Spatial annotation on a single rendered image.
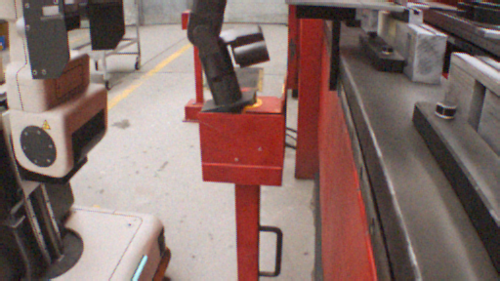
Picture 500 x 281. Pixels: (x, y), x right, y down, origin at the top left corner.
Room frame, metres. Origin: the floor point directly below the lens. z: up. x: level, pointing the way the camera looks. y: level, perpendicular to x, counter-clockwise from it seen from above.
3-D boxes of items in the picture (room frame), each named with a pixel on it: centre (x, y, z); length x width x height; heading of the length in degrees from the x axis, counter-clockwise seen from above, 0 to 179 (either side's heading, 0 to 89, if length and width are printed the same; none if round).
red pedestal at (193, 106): (2.66, 0.39, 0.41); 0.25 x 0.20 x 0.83; 82
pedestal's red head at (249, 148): (0.74, 0.01, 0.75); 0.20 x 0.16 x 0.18; 173
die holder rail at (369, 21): (1.44, -0.43, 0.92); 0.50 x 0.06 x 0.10; 172
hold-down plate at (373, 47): (0.86, -0.30, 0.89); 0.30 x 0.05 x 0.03; 172
